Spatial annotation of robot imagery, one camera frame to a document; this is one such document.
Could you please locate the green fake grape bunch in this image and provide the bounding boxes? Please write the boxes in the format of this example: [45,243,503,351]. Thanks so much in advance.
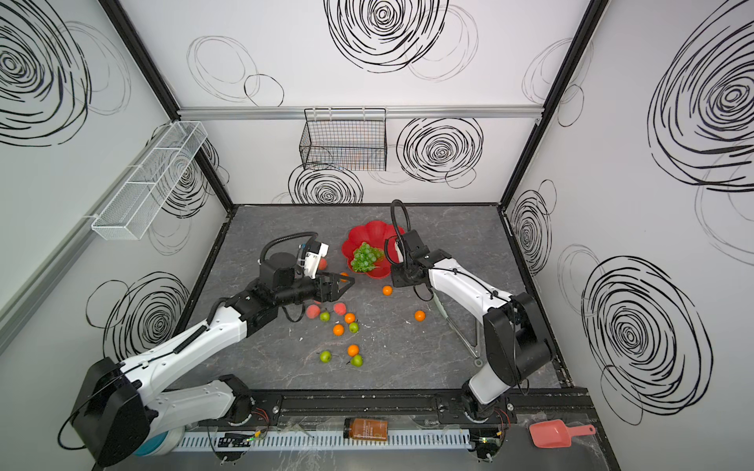
[351,241,385,273]

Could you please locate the red flower-shaped fruit bowl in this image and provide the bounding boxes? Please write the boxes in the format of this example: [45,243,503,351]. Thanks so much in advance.
[341,221,398,279]

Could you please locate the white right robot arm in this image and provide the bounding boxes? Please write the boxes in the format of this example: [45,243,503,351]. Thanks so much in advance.
[384,230,555,421]

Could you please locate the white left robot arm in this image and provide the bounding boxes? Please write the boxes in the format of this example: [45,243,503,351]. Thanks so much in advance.
[67,249,355,468]

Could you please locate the fake peach right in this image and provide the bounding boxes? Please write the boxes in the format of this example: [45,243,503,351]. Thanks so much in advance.
[334,302,348,316]

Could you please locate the fake peach lower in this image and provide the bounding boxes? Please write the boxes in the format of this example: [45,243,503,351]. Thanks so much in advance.
[306,304,321,319]

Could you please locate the green kitchen tongs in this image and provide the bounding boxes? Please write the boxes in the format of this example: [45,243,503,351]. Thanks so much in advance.
[432,292,484,368]

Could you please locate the brown bottle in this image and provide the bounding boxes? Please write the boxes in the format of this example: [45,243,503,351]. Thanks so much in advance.
[343,418,389,443]

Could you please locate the teal lidded container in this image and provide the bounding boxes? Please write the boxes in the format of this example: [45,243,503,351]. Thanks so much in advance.
[134,428,185,457]

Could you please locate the pink plastic scoop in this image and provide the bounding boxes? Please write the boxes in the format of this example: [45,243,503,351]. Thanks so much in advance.
[528,420,597,449]

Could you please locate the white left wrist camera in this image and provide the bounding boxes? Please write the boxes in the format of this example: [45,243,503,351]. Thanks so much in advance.
[300,241,329,279]

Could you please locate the black wire basket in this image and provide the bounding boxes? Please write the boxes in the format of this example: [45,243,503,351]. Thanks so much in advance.
[298,118,388,172]

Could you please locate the clear wall shelf rack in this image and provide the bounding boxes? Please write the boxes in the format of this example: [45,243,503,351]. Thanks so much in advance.
[92,121,208,241]

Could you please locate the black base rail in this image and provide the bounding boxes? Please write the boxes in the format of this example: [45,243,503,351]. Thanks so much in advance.
[234,387,596,426]

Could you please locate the white slotted cable duct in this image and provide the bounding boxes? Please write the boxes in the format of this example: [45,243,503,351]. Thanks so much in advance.
[173,429,472,453]

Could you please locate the aluminium wall rail back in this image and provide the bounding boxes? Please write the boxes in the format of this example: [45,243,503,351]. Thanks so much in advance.
[178,104,544,121]

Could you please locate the black corner frame post left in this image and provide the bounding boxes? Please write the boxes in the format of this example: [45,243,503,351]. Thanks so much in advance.
[98,0,236,213]

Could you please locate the black corner frame post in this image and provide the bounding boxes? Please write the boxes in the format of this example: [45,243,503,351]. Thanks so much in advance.
[499,0,610,210]
[98,0,236,213]

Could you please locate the black corner frame post right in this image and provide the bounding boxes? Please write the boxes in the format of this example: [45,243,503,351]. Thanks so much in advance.
[499,0,610,210]

